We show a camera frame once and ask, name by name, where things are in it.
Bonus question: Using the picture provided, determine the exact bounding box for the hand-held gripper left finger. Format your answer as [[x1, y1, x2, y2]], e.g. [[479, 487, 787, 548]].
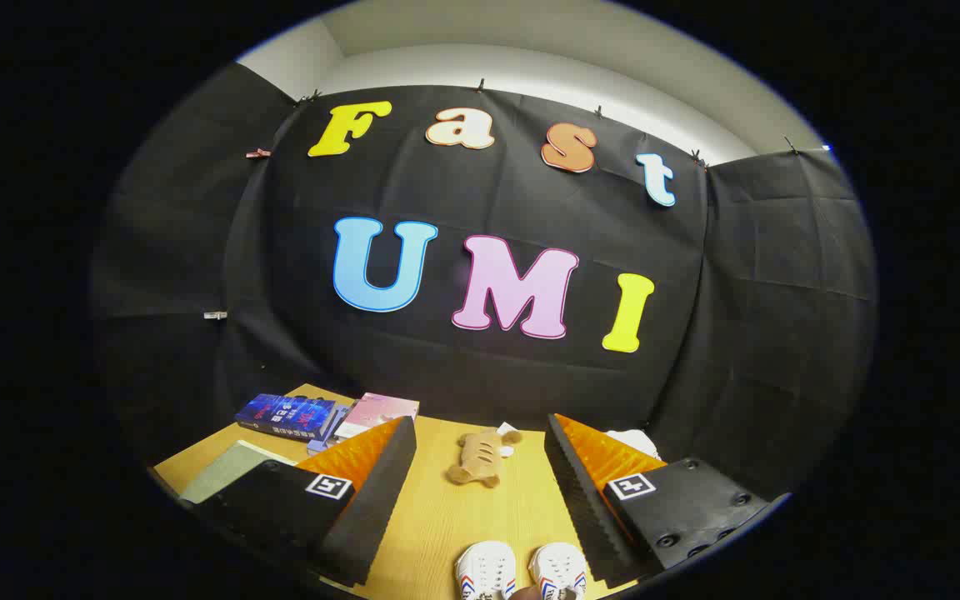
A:
[[197, 415, 418, 588]]

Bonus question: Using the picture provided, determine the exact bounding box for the black backdrop cloth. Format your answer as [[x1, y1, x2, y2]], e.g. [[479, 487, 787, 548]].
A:
[[88, 60, 877, 501]]

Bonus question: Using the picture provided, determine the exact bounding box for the white canvas shoe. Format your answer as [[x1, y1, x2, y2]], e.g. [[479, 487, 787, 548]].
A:
[[453, 540, 518, 600], [527, 542, 589, 600]]

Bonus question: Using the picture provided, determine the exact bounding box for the brown plush toy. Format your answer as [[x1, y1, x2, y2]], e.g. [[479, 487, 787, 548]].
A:
[[445, 427, 523, 489]]

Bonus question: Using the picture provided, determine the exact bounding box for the white soft packet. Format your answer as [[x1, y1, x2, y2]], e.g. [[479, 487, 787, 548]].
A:
[[605, 428, 660, 461]]

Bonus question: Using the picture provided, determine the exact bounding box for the lavender book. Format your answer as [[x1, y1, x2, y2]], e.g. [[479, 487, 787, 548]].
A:
[[307, 408, 349, 455]]

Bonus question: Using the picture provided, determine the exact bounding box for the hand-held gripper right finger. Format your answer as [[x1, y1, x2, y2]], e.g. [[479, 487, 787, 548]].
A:
[[543, 412, 791, 589]]

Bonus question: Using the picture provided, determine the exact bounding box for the green fabric storage box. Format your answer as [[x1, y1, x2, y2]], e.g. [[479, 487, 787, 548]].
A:
[[180, 439, 298, 505]]

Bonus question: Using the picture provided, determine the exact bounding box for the blue book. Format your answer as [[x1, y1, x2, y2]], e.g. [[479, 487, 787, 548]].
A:
[[234, 393, 339, 441]]

